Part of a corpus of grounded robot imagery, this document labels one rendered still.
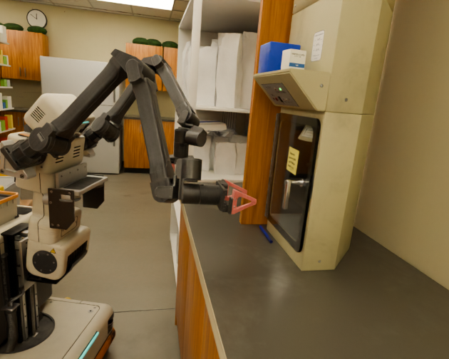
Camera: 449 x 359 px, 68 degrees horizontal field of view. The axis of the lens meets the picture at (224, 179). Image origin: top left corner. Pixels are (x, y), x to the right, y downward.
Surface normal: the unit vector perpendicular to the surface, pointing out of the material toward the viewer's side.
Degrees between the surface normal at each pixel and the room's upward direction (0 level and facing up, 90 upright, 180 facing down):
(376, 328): 0
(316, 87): 90
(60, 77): 90
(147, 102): 71
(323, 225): 90
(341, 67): 90
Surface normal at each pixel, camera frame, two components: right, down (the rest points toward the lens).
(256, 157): 0.21, 0.25
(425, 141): -0.97, -0.03
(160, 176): -0.23, -0.11
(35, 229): -0.09, 0.23
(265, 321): 0.08, -0.97
